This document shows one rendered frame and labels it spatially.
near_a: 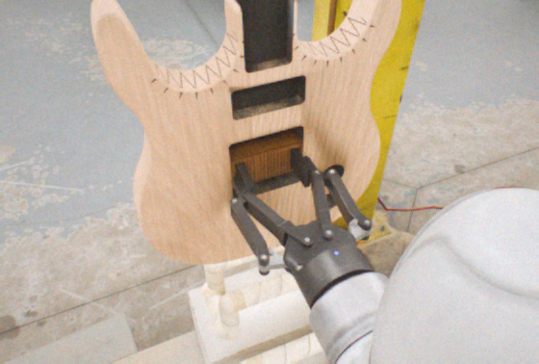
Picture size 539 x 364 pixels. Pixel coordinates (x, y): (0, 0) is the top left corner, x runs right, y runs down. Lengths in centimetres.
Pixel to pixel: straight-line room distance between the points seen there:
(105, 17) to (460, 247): 34
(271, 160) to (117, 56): 24
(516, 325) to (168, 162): 41
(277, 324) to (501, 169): 229
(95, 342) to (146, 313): 107
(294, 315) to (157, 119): 49
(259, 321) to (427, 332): 63
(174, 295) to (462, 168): 175
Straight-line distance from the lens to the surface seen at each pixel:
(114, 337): 114
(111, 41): 46
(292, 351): 82
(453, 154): 299
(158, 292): 224
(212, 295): 86
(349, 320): 43
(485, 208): 26
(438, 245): 25
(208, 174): 58
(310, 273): 47
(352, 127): 63
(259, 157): 59
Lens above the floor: 188
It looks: 44 degrees down
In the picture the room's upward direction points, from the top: straight up
